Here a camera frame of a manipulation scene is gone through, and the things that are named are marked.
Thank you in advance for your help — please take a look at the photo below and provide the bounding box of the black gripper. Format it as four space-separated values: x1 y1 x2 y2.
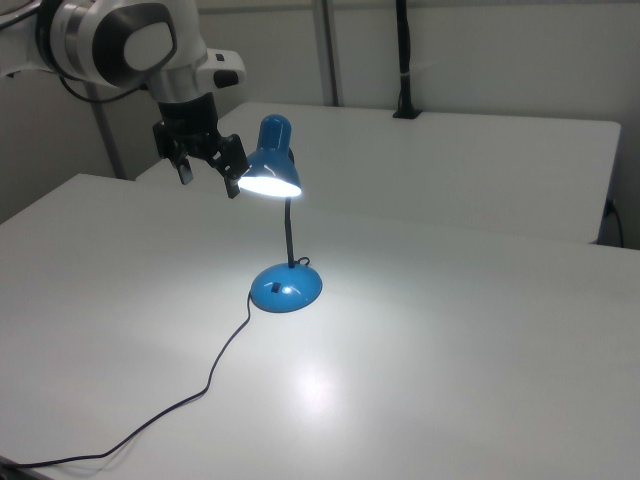
152 93 250 200

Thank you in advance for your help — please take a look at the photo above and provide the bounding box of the blue desk lamp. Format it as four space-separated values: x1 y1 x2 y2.
236 114 324 315

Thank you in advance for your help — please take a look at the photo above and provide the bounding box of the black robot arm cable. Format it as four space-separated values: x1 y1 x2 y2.
59 74 151 105

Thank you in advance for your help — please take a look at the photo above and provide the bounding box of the grey wall partition post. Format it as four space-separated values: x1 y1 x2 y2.
313 0 346 107

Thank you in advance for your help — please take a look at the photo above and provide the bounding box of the black lamp power cord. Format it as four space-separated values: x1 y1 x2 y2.
0 293 257 470

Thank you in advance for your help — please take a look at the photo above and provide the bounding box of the black clamped camera pole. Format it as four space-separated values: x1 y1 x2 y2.
392 0 423 120

